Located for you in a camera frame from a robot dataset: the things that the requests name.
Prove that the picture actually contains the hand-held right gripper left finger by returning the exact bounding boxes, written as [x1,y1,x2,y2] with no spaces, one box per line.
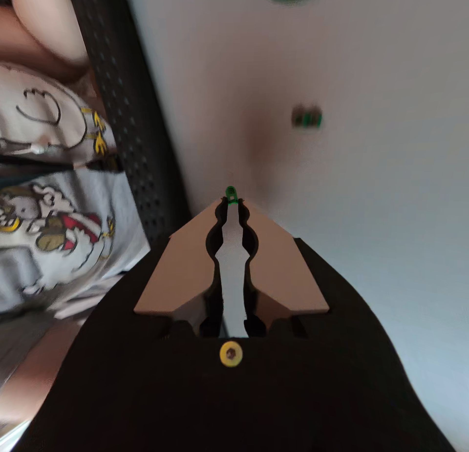
[134,198,226,338]

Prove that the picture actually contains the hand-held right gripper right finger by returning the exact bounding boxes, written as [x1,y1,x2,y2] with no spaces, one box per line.
[238,198,330,338]

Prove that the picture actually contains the person's left forearm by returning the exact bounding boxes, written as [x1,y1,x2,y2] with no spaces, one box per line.
[0,0,92,86]

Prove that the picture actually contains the small dark green brick piece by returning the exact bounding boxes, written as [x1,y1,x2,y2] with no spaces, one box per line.
[291,104,324,129]

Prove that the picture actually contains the black perforated chair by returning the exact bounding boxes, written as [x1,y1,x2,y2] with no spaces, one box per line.
[68,0,193,247]

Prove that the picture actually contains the person's leg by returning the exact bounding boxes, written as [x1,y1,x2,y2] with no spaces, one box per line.
[0,305,96,434]

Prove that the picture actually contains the black strap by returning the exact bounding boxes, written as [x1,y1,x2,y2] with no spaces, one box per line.
[0,155,123,174]

